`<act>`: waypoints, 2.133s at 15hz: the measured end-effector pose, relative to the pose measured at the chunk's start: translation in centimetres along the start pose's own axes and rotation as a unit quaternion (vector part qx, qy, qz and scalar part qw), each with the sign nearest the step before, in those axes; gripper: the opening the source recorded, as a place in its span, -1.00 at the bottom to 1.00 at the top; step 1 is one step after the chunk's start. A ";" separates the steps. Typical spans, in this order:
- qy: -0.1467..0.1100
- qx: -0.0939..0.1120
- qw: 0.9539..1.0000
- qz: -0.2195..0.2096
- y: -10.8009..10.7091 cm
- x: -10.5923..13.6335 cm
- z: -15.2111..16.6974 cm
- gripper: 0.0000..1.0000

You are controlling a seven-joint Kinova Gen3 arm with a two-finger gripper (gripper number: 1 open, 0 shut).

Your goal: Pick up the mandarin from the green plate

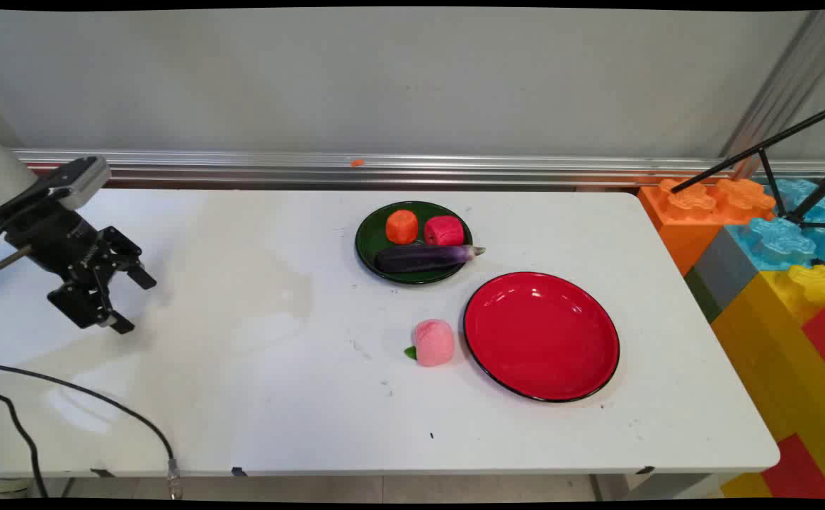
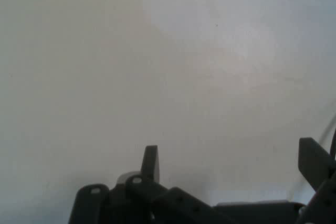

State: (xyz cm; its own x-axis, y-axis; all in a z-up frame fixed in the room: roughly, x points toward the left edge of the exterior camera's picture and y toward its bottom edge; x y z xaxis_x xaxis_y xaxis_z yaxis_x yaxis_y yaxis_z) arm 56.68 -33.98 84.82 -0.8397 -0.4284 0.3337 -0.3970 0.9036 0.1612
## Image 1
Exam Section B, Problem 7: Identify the blue giant building block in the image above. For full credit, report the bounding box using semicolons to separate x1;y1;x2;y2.
726;177;825;273

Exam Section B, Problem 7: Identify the dark green plate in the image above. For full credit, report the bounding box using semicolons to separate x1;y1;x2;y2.
354;200;474;285

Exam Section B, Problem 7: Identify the purple toy eggplant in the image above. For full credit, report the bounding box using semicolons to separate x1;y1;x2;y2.
374;244;487;274

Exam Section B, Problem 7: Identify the red plate black rim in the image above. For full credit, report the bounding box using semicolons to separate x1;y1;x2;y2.
462;271;621;404

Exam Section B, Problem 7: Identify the black cable silver connector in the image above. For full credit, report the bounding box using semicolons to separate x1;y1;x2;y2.
0;362;183;500

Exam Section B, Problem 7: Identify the black tripod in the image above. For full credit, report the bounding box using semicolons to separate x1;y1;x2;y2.
671;100;825;230

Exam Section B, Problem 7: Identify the aluminium rail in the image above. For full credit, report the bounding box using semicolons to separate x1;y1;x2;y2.
12;149;825;191

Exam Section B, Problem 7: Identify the orange giant building block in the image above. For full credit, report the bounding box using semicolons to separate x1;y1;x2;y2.
637;177;778;277

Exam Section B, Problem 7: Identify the red toy apple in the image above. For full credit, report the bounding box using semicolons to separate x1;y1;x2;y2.
423;215;465;247

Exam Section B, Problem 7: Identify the orange toy fruit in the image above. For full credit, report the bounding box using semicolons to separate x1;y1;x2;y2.
385;209;419;246

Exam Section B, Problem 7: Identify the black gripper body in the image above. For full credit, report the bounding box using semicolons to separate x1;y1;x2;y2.
3;205;106;285

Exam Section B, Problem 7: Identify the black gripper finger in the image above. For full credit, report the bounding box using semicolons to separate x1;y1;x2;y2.
47;272;136;336
98;227;158;290

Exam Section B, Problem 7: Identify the thick black cable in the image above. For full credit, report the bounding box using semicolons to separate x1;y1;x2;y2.
0;387;50;499

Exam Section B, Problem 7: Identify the grey giant building block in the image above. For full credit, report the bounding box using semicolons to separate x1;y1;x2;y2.
684;227;761;324

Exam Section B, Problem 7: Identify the pink toy peach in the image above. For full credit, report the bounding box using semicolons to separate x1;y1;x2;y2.
404;319;455;368

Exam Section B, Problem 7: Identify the yellow giant building block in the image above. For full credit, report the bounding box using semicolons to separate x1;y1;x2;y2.
710;264;825;499

